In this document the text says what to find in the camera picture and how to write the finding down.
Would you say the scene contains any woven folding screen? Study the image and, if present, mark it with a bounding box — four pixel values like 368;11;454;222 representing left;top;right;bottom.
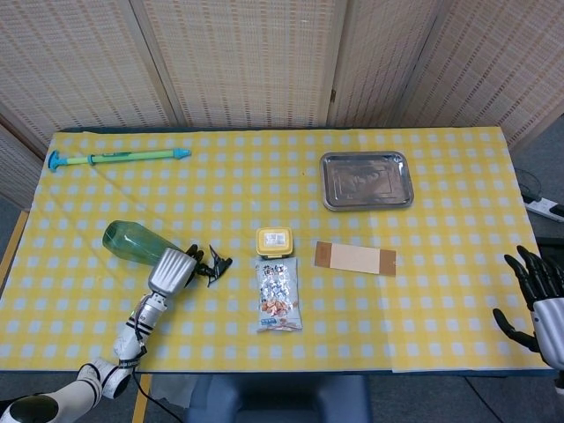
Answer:
0;0;564;208

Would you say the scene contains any brown beige cardboard strip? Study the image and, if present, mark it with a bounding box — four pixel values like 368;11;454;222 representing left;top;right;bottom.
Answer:
314;241;397;277

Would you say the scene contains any yellow white checked tablecloth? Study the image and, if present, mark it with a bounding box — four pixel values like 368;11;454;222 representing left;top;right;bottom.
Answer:
0;126;557;375

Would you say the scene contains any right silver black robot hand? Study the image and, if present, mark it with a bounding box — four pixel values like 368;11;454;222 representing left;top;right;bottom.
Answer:
492;245;564;369

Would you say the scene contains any white power strip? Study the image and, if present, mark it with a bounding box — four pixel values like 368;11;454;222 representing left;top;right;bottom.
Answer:
523;197;564;223

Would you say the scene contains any rectangular metal tray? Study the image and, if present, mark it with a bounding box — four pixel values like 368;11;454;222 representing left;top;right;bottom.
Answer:
320;151;416;212

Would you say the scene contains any black power cable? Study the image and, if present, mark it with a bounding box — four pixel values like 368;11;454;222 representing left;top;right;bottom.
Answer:
516;168;545;200

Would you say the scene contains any green blue toy water pump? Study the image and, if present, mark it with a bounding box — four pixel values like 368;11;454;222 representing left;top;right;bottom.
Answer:
47;148;193;174

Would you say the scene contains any dark blue robot torso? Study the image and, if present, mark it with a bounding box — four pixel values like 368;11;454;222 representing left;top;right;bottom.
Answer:
184;374;374;423

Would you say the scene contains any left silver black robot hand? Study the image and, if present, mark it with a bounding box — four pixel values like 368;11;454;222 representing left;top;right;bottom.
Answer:
147;243;218;295

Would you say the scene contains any green plastic bottle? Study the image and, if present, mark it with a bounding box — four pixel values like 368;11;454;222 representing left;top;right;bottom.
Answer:
101;221;234;290

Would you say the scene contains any white peanut snack bag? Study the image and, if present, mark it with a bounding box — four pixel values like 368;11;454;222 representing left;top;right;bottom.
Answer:
256;256;304;334

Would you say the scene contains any yellow lidded plastic container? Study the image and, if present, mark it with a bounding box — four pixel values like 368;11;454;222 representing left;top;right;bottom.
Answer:
256;226;294;260

